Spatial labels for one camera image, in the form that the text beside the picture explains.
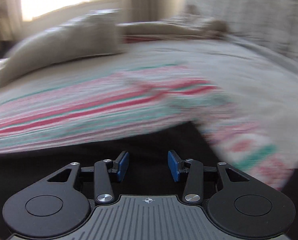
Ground black pants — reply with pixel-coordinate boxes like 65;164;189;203
0;121;298;240

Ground patterned red green bedsheet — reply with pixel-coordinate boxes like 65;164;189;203
0;38;298;190

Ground beige pillow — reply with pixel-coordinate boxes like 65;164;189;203
0;9;122;88

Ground grey curtain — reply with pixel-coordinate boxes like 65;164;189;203
119;0;165;22

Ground grey quilted comforter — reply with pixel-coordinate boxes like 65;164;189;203
118;0;298;63

